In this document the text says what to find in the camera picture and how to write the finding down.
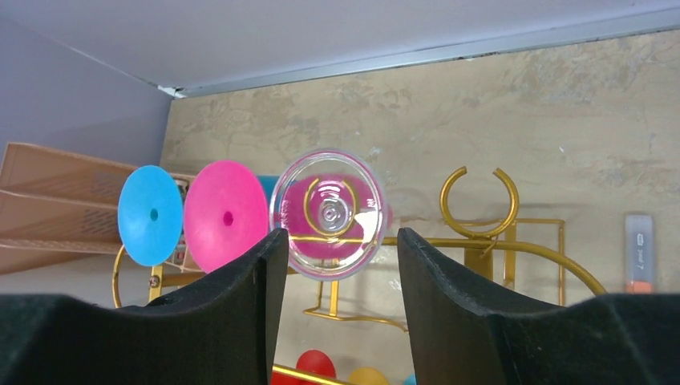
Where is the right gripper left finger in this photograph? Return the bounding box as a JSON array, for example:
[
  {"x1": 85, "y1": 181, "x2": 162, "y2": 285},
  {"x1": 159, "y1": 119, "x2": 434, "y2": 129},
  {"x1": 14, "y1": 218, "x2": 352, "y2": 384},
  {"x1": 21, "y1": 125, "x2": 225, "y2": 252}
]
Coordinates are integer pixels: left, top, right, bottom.
[{"x1": 1, "y1": 229, "x2": 289, "y2": 384}]

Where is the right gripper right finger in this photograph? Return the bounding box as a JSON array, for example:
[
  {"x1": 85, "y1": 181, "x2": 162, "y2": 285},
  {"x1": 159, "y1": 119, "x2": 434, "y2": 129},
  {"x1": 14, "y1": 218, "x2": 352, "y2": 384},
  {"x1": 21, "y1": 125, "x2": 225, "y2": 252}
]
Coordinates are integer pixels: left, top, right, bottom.
[{"x1": 397, "y1": 228, "x2": 679, "y2": 384}]

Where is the red wine glass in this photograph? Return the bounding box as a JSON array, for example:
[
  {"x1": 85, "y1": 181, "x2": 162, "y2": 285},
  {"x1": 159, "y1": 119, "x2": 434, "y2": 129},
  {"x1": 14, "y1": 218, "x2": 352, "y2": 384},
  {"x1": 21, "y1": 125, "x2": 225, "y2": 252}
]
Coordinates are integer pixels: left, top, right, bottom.
[{"x1": 270, "y1": 350, "x2": 337, "y2": 385}]

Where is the yellow wine glass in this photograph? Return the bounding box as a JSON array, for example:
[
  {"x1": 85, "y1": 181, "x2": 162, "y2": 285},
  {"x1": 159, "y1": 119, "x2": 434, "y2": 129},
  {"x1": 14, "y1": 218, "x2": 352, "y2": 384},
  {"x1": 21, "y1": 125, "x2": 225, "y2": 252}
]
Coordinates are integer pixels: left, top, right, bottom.
[{"x1": 347, "y1": 367, "x2": 390, "y2": 385}]

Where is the magenta wine glass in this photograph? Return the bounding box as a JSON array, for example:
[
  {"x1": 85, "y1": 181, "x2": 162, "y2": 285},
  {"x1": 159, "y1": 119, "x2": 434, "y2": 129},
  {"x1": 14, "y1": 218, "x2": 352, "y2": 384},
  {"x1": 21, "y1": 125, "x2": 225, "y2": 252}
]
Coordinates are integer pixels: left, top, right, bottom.
[{"x1": 184, "y1": 160, "x2": 395, "y2": 274}]

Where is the clear wine glass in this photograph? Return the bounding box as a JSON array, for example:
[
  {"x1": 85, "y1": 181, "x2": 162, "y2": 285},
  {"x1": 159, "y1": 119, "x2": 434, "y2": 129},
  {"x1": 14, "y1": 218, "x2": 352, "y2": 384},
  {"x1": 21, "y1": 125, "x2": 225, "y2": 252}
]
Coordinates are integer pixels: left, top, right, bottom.
[{"x1": 269, "y1": 148, "x2": 392, "y2": 282}]

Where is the blue wine glass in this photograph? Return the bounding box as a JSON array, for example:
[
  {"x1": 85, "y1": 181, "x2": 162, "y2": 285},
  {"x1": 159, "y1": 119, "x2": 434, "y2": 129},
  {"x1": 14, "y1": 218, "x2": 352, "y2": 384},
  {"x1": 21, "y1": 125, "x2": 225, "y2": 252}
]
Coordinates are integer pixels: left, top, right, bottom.
[
  {"x1": 402, "y1": 374, "x2": 417, "y2": 385},
  {"x1": 116, "y1": 164, "x2": 282, "y2": 269}
]

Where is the small orange-capped tube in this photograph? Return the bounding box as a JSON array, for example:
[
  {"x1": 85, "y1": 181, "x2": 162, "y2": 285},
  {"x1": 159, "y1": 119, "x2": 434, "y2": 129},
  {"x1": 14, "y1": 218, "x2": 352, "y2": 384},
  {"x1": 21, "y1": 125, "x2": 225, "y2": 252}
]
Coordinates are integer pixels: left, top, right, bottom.
[{"x1": 625, "y1": 214, "x2": 656, "y2": 294}]

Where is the peach plastic file organizer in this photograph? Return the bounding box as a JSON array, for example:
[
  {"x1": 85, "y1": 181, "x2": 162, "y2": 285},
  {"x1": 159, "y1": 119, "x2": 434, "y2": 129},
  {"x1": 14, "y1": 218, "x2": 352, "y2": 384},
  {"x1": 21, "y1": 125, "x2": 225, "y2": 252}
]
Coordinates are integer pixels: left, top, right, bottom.
[{"x1": 1, "y1": 142, "x2": 136, "y2": 274}]

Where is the gold wire glass rack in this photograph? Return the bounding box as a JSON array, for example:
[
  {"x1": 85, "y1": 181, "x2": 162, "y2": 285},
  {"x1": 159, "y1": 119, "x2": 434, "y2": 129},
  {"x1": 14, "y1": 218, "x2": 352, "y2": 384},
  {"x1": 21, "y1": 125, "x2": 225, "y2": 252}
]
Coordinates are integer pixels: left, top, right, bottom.
[{"x1": 110, "y1": 165, "x2": 609, "y2": 385}]

